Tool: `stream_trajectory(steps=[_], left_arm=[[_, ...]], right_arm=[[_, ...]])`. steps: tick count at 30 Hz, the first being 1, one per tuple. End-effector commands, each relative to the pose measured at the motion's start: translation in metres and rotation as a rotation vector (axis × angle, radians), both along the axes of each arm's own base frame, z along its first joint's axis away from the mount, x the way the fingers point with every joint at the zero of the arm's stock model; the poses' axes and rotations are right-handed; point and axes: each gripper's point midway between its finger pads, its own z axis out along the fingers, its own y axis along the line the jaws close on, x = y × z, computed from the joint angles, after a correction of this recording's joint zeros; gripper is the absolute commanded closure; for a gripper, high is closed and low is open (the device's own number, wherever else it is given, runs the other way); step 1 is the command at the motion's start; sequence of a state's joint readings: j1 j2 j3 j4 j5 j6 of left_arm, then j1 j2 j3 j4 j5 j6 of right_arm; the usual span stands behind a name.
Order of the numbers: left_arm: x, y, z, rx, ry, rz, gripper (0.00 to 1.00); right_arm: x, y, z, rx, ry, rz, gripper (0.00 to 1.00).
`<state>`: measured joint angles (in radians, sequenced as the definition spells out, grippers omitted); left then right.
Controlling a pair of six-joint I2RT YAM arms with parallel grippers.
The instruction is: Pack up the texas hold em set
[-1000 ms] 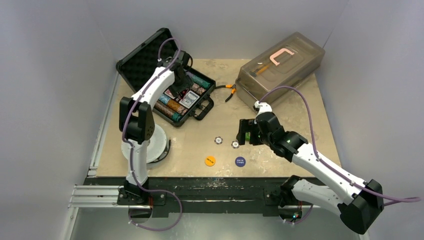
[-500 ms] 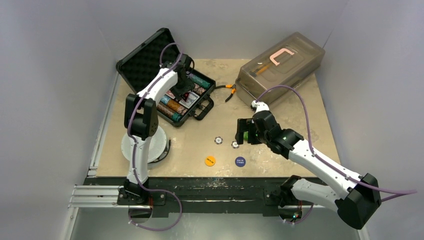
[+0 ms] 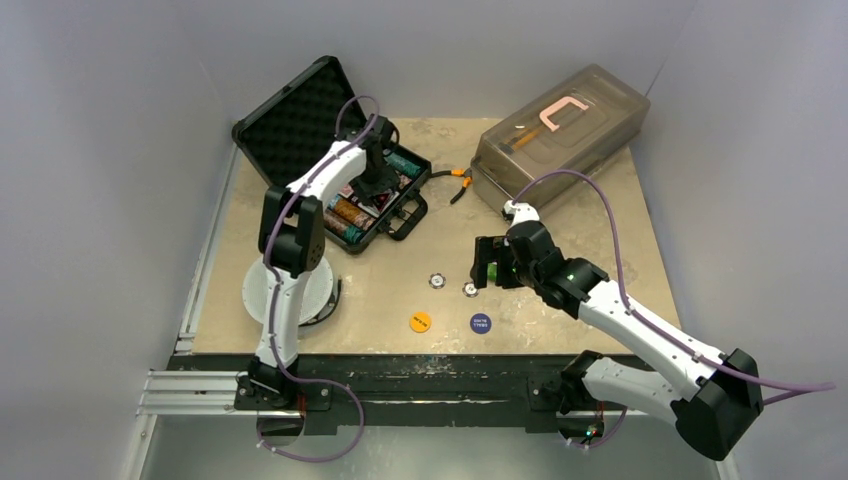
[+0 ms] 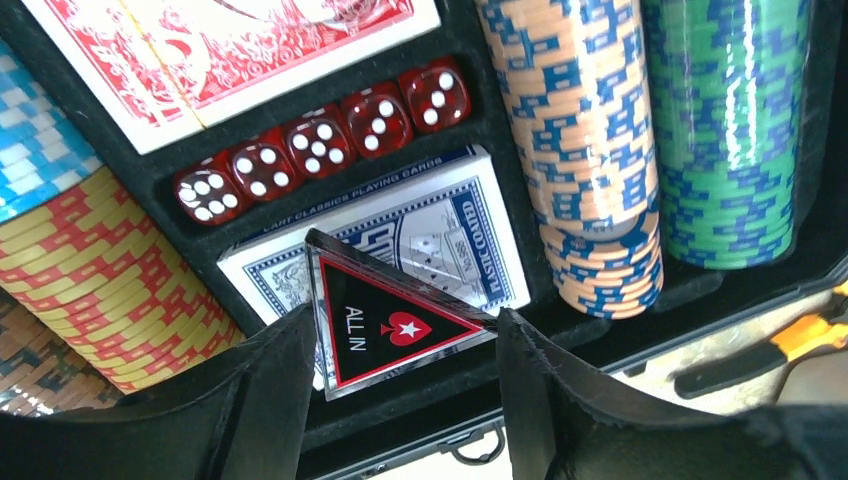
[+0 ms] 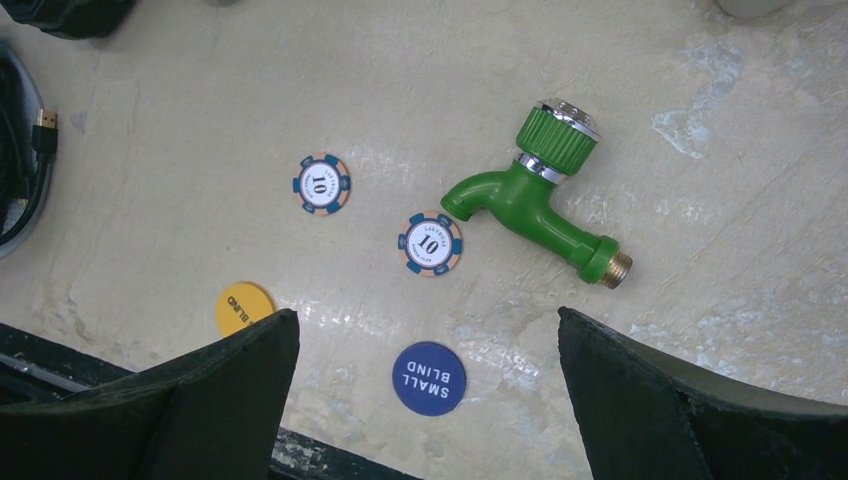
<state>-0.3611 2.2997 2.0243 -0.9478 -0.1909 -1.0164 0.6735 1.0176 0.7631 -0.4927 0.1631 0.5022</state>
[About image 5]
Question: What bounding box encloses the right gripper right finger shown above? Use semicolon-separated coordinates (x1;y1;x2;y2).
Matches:
558;307;847;479

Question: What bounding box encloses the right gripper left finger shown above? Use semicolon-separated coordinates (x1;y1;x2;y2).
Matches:
1;309;300;479

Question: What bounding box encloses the black table front rail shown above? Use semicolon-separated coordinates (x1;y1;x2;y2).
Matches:
1;324;410;479

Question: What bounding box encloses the blue ten chip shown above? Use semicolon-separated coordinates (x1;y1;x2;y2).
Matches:
397;211;465;277
292;152;352;216

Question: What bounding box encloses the left blue ten chip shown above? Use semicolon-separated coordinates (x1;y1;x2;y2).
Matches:
292;152;352;216

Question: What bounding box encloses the green plastic faucet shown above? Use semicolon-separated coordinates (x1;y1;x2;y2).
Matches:
440;98;633;289

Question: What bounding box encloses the yellow big blind button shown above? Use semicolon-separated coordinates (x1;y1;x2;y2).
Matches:
214;281;276;337

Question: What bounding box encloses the black coiled usb cable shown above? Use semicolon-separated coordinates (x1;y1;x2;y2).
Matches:
0;59;60;246

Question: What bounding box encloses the blue small blind button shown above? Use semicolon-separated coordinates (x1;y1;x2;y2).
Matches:
391;341;467;417

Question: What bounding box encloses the right blue ten chip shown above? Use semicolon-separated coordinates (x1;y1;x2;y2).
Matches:
397;211;465;277

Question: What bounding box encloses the white perforated cable spool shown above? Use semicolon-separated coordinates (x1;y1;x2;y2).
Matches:
1;40;58;258

